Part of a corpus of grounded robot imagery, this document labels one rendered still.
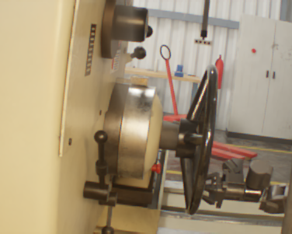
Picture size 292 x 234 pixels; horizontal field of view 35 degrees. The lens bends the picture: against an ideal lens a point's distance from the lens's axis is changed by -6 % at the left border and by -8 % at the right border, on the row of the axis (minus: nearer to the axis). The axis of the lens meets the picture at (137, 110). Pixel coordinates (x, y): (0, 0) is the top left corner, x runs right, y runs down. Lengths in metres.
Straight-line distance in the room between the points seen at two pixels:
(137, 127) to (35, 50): 0.48
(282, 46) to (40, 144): 7.56
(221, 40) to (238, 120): 1.47
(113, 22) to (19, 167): 0.33
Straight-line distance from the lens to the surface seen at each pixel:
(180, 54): 8.53
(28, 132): 0.68
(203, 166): 1.02
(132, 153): 1.09
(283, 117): 8.24
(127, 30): 0.90
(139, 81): 1.16
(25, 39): 0.66
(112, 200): 1.18
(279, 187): 1.34
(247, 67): 8.03
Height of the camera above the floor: 1.53
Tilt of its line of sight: 9 degrees down
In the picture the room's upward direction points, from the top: 7 degrees clockwise
